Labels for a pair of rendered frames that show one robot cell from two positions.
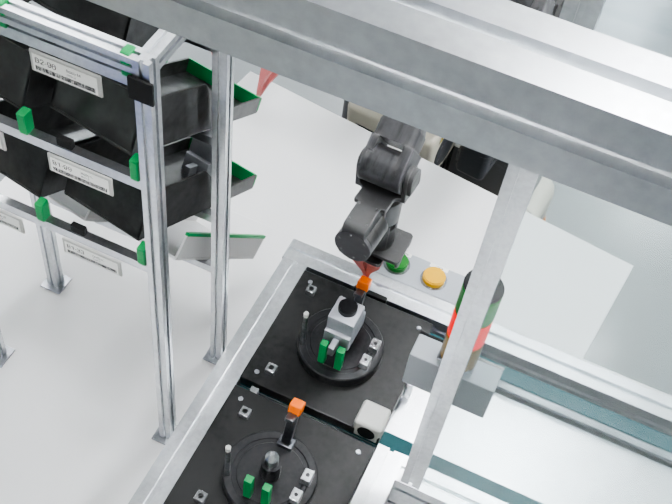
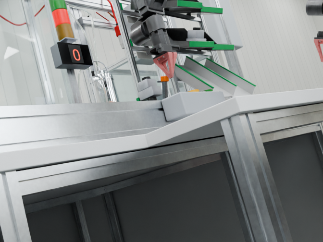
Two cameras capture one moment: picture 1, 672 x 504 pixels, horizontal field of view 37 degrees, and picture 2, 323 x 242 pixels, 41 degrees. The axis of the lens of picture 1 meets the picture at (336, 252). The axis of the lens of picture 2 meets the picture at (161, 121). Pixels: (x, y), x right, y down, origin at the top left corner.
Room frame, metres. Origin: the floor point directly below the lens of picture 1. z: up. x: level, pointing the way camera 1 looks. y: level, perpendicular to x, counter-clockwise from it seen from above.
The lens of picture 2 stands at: (1.43, -1.33, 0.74)
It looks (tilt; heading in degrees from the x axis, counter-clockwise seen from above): 8 degrees up; 112
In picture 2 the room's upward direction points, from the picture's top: 15 degrees counter-clockwise
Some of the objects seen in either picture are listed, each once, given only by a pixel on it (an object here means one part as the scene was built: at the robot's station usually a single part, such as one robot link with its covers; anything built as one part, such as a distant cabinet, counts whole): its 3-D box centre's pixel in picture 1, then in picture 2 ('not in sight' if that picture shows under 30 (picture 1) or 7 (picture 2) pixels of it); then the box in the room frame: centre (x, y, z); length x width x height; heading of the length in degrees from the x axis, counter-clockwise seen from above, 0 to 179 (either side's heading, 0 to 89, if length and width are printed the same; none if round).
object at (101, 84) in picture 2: not in sight; (104, 92); (0.32, 0.78, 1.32); 0.14 x 0.14 x 0.38
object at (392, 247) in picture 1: (377, 229); (160, 43); (1.00, -0.06, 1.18); 0.10 x 0.07 x 0.07; 73
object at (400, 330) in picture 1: (339, 352); not in sight; (0.91, -0.03, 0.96); 0.24 x 0.24 x 0.02; 73
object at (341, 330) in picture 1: (343, 323); (146, 89); (0.90, -0.03, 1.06); 0.08 x 0.04 x 0.07; 162
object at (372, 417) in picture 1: (371, 421); not in sight; (0.78, -0.10, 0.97); 0.05 x 0.05 x 0.04; 73
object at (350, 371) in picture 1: (340, 346); not in sight; (0.91, -0.03, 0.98); 0.14 x 0.14 x 0.02
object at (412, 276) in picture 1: (430, 289); (196, 105); (1.09, -0.18, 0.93); 0.21 x 0.07 x 0.06; 73
